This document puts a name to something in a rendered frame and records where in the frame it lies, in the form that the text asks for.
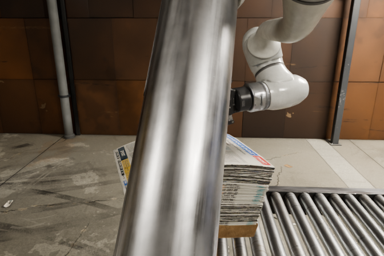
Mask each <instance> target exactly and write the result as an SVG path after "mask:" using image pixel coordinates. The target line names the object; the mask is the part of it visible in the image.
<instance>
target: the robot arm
mask: <svg viewBox="0 0 384 256"><path fill-rule="evenodd" d="M244 1H245V0H162V2H161V7H160V11H159V17H158V22H157V28H156V32H155V37H154V43H153V48H152V52H151V58H150V63H149V69H148V73H147V78H146V84H145V90H144V94H143V97H144V99H143V104H142V110H141V116H140V119H139V125H138V130H137V136H136V140H135V145H134V151H133V157H132V160H131V166H130V172H129V177H128V181H127V187H126V192H125V198H124V202H123V208H122V213H121V219H120V223H119V228H118V234H117V240H116V243H115V249H114V255H113V256H217V246H218V233H219V220H220V212H221V199H222V185H223V172H224V165H225V151H226V138H227V126H228V125H230V124H233V123H234V120H233V118H232V114H234V113H238V112H242V111H248V112H255V111H261V110H279V109H285V108H288V107H292V106H295V105H297V104H299V103H301V102H302V101H303V100H304V99H305V98H306V97H307V96H308V94H309V85H308V82H307V80H305V79H304V78H302V77H300V76H298V75H295V74H292V73H291V72H289V71H288V69H287V68H286V66H285V64H284V62H283V59H282V56H283V54H282V49H281V42H282V43H295V42H298V41H300V40H302V39H304V38H305V37H307V36H308V35H309V34H310V33H311V32H312V30H313V29H314V28H315V27H316V25H317V23H318V22H319V20H320V19H321V18H322V16H323V15H324V13H325V12H326V10H327V9H328V8H329V6H330V5H331V4H332V2H333V1H334V0H282V1H283V17H282V18H276V19H271V20H268V21H265V22H263V23H262V24H261V25H260V26H259V27H254V28H251V29H250V30H248V31H247V32H246V33H245V34H244V36H243V41H242V47H243V52H244V55H245V58H246V60H247V63H248V66H249V68H250V70H251V72H252V73H253V74H254V76H255V79H256V82H253V83H247V84H244V85H243V86H242V87H236V88H231V83H232V82H233V80H232V79H231V78H232V70H233V56H234V44H235V30H236V22H237V10H238V8H239V7H240V6H241V5H242V4H243V2H244Z"/></svg>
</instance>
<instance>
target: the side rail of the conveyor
mask: <svg viewBox="0 0 384 256"><path fill-rule="evenodd" d="M273 192H278V193H280V195H281V197H282V200H283V202H284V204H285V206H286V209H287V212H288V214H291V213H290V210H289V208H288V206H287V204H286V201H285V199H284V196H285V194H286V193H294V194H295V196H296V198H297V200H298V202H299V204H300V206H301V208H302V210H303V212H304V214H305V215H307V214H306V212H305V210H304V208H303V206H302V204H301V203H300V201H299V195H300V194H302V193H308V194H309V196H310V197H311V199H312V200H313V197H314V196H315V195H316V194H318V193H321V194H323V195H324V196H325V197H326V199H327V200H328V197H329V195H331V194H338V195H339V197H340V198H341V199H342V200H343V197H344V196H345V195H346V194H352V195H353V196H354V197H355V198H356V199H357V200H358V197H359V196H360V195H362V194H366V195H368V196H369V197H370V198H371V200H373V198H374V197H375V196H376V195H382V196H383V197H384V189H366V188H344V187H300V186H269V188H268V191H266V196H267V200H268V202H269V205H270V208H271V211H272V213H273V214H275V211H274V209H273V206H272V203H271V200H270V194H271V193H273ZM313 202H314V200H313ZM328 202H329V201H328ZM314 204H315V205H316V203H315V202H314ZM329 204H330V203H329ZM330 205H331V204H330ZM316 207H317V209H318V210H319V208H318V206H317V205H316ZM333 209H334V208H333ZM334 211H335V210H334ZM319 212H320V214H321V215H322V213H321V211H320V210H319ZM335 212H336V211H335ZM336 213H337V212H336ZM337 215H338V214H337ZM338 216H339V215H338Z"/></svg>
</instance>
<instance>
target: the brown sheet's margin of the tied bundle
mask: <svg viewBox="0 0 384 256"><path fill-rule="evenodd" d="M257 227H258V224H257V223H256V225H219V233H218V238H239V237H254V235H255V232H256V230H257Z"/></svg>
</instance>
